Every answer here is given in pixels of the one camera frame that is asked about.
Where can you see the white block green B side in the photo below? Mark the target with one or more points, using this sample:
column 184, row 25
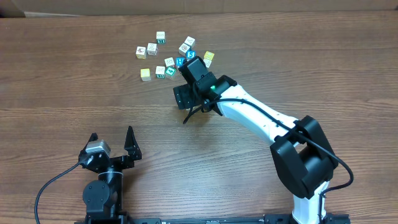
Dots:
column 160, row 71

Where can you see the white block yellow side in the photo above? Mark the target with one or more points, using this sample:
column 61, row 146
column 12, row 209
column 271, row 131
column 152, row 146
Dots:
column 141, row 52

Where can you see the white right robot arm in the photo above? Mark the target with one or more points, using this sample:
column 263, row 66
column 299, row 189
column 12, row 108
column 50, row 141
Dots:
column 302, row 155

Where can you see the white block far top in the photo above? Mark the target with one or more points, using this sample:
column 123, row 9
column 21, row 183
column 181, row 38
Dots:
column 190, row 41

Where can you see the green number 4 block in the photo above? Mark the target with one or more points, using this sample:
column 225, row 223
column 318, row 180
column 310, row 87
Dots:
column 170, row 72

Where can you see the blue number 5 block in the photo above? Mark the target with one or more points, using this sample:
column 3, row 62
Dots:
column 190, row 54

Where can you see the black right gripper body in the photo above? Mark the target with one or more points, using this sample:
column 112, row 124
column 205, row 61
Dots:
column 181, row 97

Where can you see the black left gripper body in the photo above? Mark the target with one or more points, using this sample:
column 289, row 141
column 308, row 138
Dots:
column 113, row 160

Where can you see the yellow top block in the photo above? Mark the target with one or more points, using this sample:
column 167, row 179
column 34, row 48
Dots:
column 145, row 74

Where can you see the white block beside H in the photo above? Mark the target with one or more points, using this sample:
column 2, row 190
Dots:
column 169, row 62

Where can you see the white block shell picture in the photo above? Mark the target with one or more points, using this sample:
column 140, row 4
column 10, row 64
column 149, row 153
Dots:
column 183, row 49

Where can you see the yellow G block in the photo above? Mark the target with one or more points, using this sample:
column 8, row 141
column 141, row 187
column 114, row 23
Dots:
column 209, row 55

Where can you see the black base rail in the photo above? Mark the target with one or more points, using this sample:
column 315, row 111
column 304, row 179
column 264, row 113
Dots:
column 265, row 219

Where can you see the white block green side top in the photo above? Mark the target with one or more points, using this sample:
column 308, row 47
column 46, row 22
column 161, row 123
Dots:
column 160, row 37

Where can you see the white block leaf picture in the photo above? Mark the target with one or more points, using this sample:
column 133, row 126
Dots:
column 152, row 49

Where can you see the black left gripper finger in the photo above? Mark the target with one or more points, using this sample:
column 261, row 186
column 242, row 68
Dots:
column 93, row 137
column 131, row 145

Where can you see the blue H block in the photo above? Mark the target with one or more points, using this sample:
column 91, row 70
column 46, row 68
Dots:
column 179, row 61

